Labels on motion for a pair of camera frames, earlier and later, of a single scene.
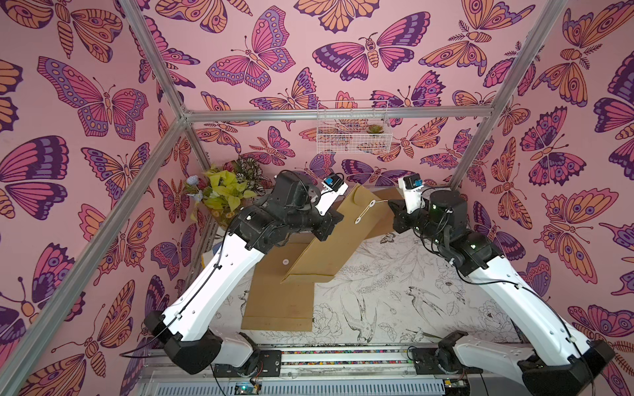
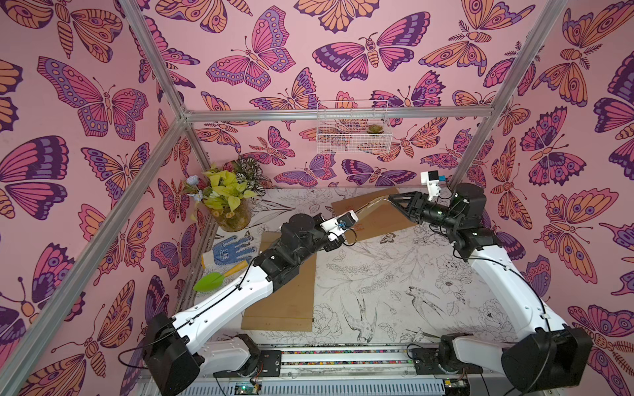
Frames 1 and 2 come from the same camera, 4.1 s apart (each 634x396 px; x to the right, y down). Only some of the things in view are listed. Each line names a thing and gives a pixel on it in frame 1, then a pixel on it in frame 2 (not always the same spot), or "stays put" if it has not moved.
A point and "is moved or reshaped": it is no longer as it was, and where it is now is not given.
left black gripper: (328, 220) → (332, 246)
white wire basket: (342, 127) stays put
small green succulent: (375, 129) stays put
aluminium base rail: (338, 370) stays put
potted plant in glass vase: (225, 190) stays put
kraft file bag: (364, 215) is moved or reshaped
